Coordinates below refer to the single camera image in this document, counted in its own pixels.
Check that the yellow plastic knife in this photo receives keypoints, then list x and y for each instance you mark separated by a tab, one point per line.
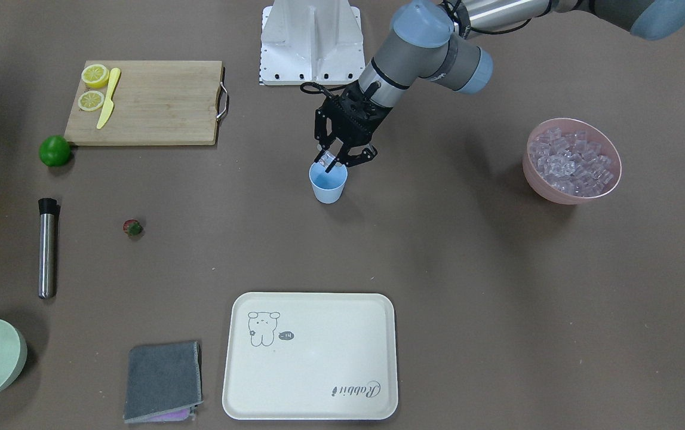
109	104

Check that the cream rabbit tray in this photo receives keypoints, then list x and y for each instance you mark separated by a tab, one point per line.
311	356

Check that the upper lemon half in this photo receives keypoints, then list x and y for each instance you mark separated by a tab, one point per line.
95	76

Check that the steel muddler black tip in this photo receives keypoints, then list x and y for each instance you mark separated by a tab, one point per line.
48	212

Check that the grey folded cloth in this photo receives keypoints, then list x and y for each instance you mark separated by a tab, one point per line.
163	383

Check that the pink bowl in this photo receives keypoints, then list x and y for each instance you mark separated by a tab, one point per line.
545	185

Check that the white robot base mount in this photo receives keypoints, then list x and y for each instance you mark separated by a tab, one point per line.
311	41

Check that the green lime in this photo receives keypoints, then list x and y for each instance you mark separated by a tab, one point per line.
54	151

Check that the pile of clear ice cubes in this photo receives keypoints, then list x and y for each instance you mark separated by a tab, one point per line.
572	162

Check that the red strawberry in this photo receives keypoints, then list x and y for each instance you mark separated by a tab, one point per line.
132	227

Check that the light blue cup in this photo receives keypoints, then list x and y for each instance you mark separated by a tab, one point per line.
328	186

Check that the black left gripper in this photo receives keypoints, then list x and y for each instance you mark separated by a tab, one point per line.
349	126

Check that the wooden cutting board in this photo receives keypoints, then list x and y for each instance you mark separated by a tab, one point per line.
157	102

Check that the clear ice cube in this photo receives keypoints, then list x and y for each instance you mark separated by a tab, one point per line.
327	160

